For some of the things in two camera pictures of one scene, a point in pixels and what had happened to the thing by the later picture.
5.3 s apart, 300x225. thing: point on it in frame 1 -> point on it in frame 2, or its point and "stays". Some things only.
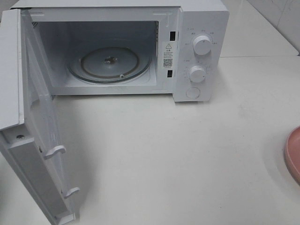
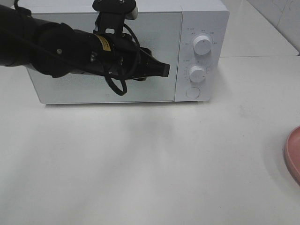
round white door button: (193, 92) stays
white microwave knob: (197, 74) stays
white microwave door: (28, 138) -> (161, 33)
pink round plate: (292, 153) stays
